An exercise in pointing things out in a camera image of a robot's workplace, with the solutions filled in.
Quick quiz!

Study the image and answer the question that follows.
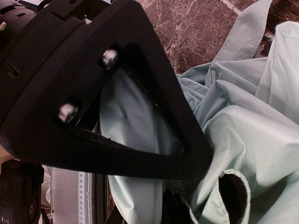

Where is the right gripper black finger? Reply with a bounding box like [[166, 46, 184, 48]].
[[0, 0, 213, 180]]

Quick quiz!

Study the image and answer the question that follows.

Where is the black front frame rail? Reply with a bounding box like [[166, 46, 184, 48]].
[[88, 127, 113, 224]]

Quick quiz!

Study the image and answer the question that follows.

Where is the mint green folding umbrella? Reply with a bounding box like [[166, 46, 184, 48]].
[[109, 0, 299, 224]]

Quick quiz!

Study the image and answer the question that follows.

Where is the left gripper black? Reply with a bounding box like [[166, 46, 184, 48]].
[[0, 0, 96, 98]]

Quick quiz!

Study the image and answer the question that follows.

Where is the grey slotted cable duct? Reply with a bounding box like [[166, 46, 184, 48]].
[[78, 172, 85, 224]]

